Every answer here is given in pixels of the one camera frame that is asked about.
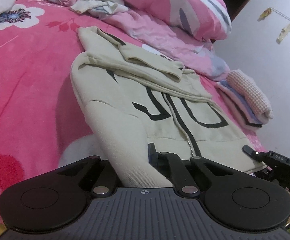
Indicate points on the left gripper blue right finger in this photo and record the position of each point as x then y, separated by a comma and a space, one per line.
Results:
174, 169

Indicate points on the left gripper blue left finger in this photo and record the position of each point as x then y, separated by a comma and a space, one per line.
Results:
107, 181

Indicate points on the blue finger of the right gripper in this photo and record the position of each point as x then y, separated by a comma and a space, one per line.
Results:
255, 155

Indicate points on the light pink quilt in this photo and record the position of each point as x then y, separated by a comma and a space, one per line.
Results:
171, 41

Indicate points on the stack of folded clothes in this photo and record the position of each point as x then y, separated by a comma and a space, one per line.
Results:
239, 107

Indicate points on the large pink blue cartoon pillow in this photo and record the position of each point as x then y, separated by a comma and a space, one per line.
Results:
203, 19

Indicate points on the pink magenta floral bed blanket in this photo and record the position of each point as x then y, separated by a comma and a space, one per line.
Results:
41, 122

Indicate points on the beige zip hoodie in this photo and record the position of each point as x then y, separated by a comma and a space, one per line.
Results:
131, 98

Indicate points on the wall hook rack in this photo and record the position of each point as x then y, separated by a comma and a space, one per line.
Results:
280, 13

